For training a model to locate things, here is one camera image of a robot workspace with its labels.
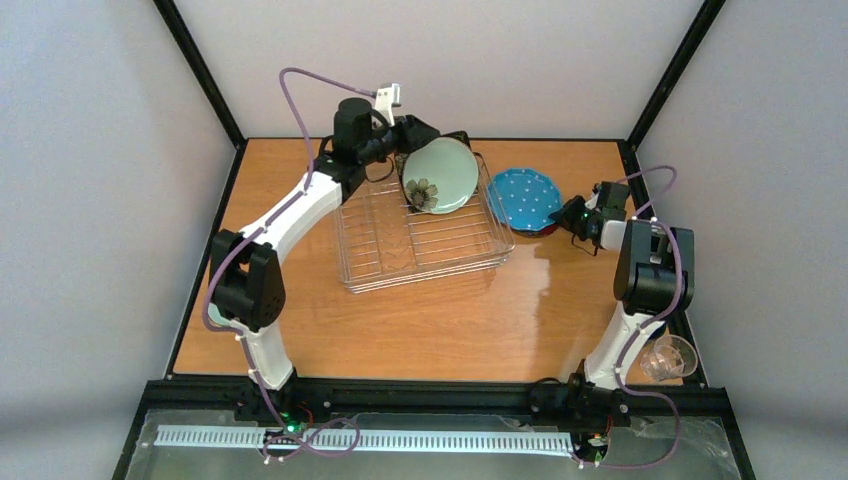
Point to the wire metal dish rack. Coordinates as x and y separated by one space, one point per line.
382 242

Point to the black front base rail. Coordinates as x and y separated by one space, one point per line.
663 432

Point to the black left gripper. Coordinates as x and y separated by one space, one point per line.
420 132

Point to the white slotted cable duct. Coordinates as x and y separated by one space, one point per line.
422 441

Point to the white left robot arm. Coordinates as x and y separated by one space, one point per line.
246 293

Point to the black frame post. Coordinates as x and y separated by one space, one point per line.
697 31
181 34

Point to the blue polka dot plate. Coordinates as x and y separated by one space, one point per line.
523 199

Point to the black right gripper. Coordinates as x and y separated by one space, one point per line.
573 216

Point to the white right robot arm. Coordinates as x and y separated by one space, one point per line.
654 279

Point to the black frame post right rear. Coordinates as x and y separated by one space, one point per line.
697 31

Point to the dark red plate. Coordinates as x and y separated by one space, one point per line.
543 232

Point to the light green round plate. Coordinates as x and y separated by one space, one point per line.
439 178

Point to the black frame post left rear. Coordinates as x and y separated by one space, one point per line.
181 34

